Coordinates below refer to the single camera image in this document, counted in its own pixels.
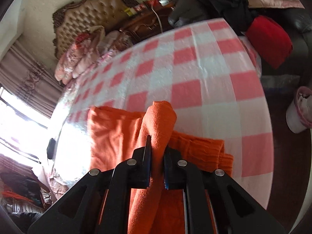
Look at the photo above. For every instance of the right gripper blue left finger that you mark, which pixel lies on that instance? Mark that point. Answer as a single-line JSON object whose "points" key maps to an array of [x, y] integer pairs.
{"points": [[141, 172]]}

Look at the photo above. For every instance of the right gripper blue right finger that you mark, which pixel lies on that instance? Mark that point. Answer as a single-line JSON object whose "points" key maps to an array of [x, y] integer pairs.
{"points": [[173, 168]]}

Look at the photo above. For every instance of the orange pants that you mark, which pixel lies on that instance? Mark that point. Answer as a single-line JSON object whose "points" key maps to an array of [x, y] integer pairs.
{"points": [[116, 133]]}

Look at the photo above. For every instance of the black clothing pile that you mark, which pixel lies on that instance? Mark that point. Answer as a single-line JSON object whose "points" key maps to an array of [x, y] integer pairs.
{"points": [[235, 12]]}

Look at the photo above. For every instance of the pink white checkered tablecloth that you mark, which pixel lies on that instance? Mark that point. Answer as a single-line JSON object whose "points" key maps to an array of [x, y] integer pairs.
{"points": [[205, 72]]}

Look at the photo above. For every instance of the white trash bin pink liner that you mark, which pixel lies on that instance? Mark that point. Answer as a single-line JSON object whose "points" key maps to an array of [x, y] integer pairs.
{"points": [[298, 114]]}

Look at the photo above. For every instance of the pink floral folded quilt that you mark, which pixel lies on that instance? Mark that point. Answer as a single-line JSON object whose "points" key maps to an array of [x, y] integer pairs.
{"points": [[90, 49]]}

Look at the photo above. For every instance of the wooden nightstand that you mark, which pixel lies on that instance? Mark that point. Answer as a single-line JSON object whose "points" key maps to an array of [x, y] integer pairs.
{"points": [[149, 23]]}

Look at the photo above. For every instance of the mauve curtain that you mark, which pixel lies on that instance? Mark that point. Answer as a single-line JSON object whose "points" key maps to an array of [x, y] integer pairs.
{"points": [[28, 80]]}

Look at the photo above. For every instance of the red cushion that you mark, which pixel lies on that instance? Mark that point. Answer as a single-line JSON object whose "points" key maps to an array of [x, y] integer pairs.
{"points": [[270, 40]]}

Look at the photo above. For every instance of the tufted brown headboard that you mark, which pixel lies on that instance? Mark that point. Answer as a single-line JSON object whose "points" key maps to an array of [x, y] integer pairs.
{"points": [[77, 17]]}

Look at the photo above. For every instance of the black leather armchair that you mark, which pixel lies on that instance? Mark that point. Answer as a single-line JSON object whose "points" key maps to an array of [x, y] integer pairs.
{"points": [[296, 22]]}

